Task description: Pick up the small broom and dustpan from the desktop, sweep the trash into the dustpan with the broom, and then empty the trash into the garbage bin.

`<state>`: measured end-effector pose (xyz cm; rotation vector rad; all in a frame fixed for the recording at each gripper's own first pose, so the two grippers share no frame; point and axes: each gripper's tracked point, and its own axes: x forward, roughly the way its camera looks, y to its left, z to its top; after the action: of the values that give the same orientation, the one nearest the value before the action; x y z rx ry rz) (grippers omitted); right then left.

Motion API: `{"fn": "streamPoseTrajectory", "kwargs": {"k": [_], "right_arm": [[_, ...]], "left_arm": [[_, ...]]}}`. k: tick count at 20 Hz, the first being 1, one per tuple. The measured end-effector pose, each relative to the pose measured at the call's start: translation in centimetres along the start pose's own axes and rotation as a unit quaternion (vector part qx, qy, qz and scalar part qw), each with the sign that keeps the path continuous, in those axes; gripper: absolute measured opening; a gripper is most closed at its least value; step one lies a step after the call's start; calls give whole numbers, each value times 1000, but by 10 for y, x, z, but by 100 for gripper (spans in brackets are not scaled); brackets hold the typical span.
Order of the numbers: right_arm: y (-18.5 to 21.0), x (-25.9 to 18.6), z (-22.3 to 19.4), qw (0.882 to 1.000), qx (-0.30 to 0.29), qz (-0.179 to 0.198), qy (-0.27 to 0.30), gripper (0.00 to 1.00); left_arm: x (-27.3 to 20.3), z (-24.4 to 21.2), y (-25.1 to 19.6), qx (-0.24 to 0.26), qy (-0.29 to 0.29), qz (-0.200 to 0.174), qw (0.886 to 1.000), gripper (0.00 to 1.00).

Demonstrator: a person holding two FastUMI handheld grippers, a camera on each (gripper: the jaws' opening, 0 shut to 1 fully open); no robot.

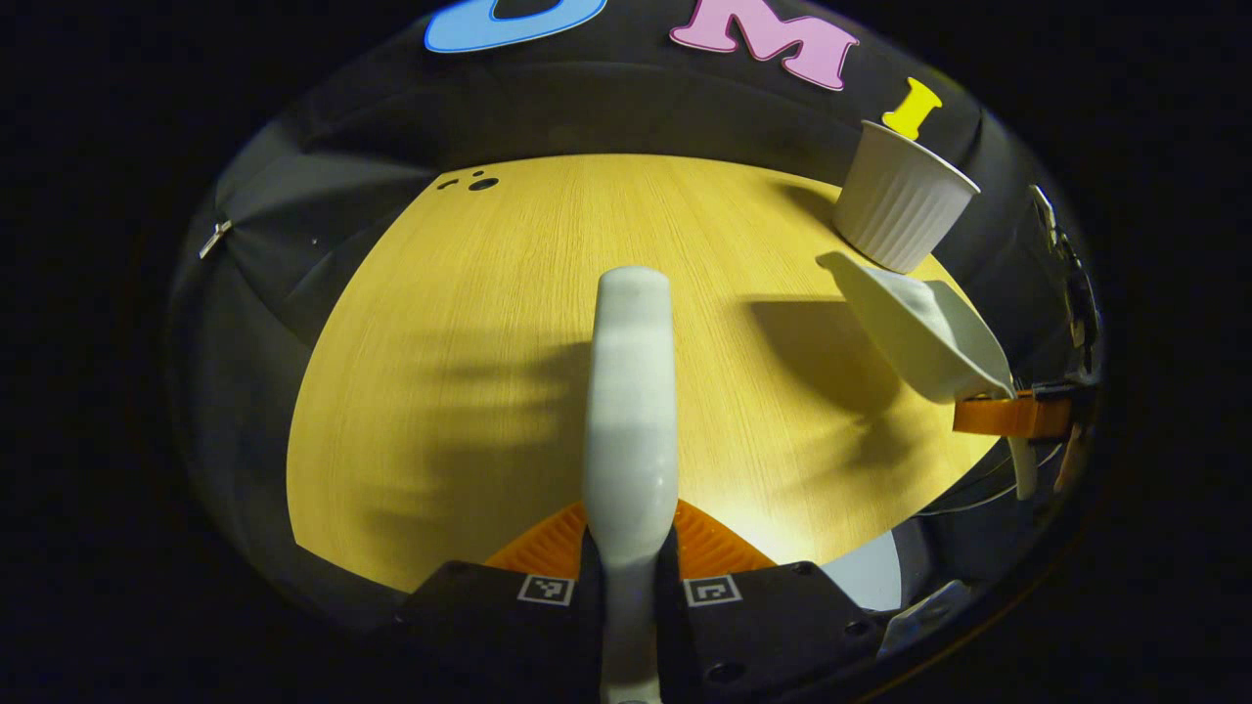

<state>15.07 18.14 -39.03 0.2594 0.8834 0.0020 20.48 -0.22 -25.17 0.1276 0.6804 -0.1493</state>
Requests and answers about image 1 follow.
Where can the small white broom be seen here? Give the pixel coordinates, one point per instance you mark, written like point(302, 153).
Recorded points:
point(633, 391)

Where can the silver metal clip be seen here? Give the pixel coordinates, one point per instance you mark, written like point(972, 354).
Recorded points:
point(215, 239)

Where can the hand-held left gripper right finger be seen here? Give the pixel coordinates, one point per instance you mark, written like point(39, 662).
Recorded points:
point(773, 626)

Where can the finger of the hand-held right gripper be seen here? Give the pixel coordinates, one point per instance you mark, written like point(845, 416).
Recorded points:
point(1012, 415)

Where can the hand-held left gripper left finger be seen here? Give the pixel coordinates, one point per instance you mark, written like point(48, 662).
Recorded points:
point(499, 626)

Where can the white plastic dustpan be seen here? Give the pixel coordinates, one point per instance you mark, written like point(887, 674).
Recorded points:
point(929, 332)

